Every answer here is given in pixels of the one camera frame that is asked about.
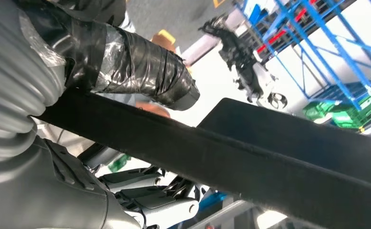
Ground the black jagged machine part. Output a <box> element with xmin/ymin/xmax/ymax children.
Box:
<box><xmin>199</xmin><ymin>15</ymin><xmax>289</xmax><ymax>110</ymax></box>

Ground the blue metal shelf rack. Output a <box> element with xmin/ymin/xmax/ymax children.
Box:
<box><xmin>234</xmin><ymin>0</ymin><xmax>371</xmax><ymax>116</ymax></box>

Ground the red barrier belt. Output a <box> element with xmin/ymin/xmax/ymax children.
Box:
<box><xmin>256</xmin><ymin>0</ymin><xmax>319</xmax><ymax>54</ymax></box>

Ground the green plastic crate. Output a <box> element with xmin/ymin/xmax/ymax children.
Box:
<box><xmin>302</xmin><ymin>95</ymin><xmax>371</xmax><ymax>130</ymax></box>

